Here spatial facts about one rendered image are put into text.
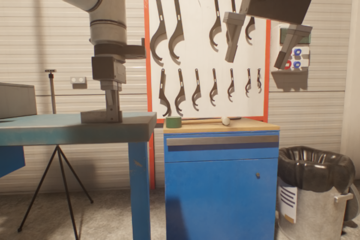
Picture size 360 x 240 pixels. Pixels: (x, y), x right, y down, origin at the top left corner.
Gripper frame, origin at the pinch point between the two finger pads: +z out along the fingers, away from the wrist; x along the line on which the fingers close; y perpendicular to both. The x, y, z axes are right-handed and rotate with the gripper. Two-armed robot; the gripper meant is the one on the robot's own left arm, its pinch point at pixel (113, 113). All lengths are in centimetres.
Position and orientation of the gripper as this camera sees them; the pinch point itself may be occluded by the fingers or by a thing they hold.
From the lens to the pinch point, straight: 52.1
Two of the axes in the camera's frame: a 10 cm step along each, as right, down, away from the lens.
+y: -10.0, 0.3, -0.7
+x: 0.7, 1.1, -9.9
